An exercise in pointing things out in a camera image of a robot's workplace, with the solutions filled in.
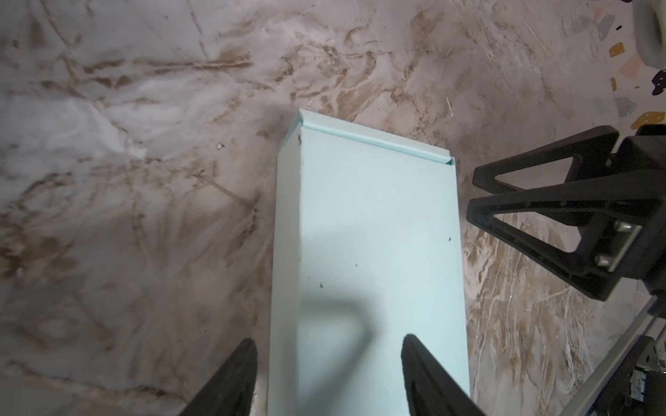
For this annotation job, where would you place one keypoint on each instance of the mint paper box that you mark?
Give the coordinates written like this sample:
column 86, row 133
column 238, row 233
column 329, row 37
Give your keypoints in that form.
column 367, row 250

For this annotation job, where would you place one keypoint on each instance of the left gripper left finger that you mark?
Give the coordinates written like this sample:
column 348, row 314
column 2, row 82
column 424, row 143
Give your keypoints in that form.
column 230, row 390

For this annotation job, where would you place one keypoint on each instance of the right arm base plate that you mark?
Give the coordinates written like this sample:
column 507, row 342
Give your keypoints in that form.
column 638, row 385

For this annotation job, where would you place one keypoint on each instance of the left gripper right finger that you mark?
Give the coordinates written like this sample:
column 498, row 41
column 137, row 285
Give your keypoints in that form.
column 430, row 390

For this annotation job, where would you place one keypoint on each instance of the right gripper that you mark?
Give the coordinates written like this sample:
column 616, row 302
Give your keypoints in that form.
column 608, row 224

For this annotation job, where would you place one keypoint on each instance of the aluminium mounting rail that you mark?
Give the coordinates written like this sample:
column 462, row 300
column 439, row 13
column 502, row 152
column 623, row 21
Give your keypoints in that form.
column 649, row 322

